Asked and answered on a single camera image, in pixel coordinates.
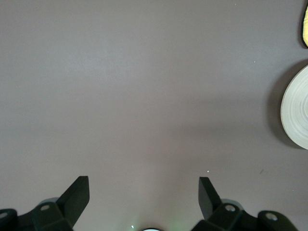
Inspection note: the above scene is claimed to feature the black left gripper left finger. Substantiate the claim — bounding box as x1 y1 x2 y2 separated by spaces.
31 176 90 231

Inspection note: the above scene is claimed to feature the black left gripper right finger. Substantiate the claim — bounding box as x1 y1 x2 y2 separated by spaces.
192 177 259 231

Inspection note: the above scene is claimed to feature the round wooden plate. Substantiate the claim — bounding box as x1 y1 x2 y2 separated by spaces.
280 64 308 150

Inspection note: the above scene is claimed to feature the yellow quilted oven mitt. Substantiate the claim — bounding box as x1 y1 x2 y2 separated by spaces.
299 0 308 48

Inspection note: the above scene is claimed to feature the brown table cover mat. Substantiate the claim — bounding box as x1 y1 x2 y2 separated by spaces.
0 0 308 231

